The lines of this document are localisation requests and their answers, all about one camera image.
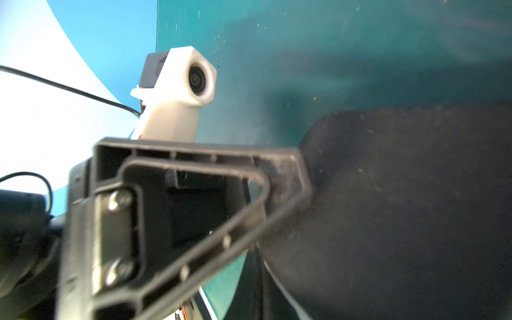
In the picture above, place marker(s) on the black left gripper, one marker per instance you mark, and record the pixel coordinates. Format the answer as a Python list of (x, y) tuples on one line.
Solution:
[(45, 260)]

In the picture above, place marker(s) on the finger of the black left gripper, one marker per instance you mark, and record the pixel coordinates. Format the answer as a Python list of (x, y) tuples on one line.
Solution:
[(149, 222)]

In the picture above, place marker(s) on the black zippered umbrella sleeve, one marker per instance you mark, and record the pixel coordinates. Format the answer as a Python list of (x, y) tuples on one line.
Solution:
[(410, 219)]

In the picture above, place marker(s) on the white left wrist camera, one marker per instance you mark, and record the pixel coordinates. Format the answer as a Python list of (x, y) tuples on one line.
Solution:
[(173, 88)]

